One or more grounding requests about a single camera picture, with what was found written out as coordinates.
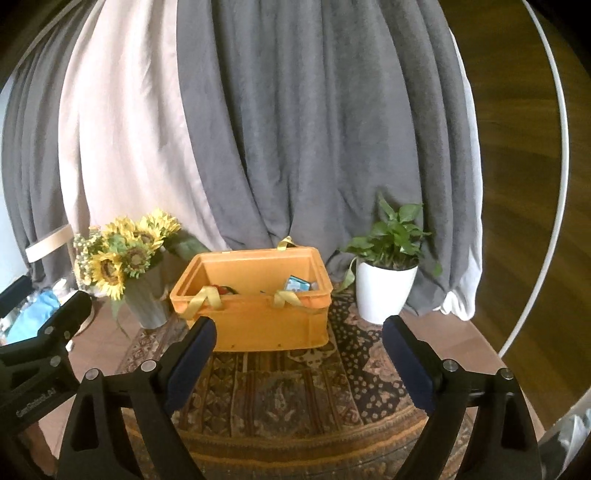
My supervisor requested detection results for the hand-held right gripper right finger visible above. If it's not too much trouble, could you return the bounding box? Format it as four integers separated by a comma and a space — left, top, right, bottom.
382, 315, 541, 480

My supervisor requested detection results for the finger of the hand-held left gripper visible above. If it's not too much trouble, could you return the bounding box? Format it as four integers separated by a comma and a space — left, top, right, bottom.
0, 291, 94, 371
0, 275, 30, 320

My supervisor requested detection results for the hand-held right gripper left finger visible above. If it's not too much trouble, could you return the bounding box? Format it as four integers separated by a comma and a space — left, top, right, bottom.
58, 316, 218, 480

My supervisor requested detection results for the orange basket with yellow handles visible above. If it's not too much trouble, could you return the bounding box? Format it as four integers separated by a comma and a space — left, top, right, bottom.
170, 236, 334, 353

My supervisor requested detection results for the blue cloth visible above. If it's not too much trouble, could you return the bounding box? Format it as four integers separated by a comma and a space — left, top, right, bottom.
8, 291, 62, 343

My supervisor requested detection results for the beige band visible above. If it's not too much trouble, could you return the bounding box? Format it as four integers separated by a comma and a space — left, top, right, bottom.
25, 224, 73, 264

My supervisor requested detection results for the artificial sunflower bouquet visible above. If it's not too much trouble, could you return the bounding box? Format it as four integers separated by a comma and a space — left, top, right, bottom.
73, 209, 211, 302

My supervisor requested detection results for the white plant pot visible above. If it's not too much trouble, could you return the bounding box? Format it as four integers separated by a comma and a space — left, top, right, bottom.
355, 258, 419, 326

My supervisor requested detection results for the ribbed grey-green vase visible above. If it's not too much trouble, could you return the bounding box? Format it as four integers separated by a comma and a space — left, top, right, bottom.
123, 265, 171, 330

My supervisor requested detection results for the patterned brown rug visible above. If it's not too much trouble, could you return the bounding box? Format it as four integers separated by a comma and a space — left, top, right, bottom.
115, 291, 477, 468

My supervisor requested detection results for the grey curtain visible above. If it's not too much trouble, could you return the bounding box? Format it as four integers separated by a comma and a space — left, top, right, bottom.
0, 9, 89, 296
174, 0, 477, 320

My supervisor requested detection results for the green potted plant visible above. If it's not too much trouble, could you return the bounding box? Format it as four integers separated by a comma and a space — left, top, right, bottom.
333, 193, 443, 296

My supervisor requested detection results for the white curtain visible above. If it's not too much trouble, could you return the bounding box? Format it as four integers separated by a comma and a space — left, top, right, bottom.
435, 27, 485, 322

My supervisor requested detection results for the beige curtain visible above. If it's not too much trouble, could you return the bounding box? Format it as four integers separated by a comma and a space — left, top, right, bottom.
57, 0, 232, 297

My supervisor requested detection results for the grey shiny cloth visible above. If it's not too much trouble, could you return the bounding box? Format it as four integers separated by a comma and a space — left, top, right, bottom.
537, 412, 591, 480

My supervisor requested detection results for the white hoop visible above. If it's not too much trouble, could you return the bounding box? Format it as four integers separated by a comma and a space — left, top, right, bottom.
500, 0, 572, 357

